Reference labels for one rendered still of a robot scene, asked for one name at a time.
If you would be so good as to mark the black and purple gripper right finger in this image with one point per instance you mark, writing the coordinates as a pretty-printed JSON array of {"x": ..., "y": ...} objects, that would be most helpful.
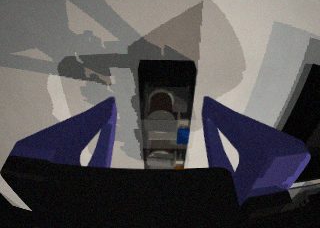
[{"x": 270, "y": 160}]

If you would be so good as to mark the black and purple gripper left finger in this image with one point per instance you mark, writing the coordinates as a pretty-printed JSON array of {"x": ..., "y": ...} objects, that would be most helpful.
[{"x": 63, "y": 142}]

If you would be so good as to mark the grey flat mounting plate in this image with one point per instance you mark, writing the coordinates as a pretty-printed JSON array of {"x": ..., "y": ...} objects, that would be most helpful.
[{"x": 297, "y": 191}]

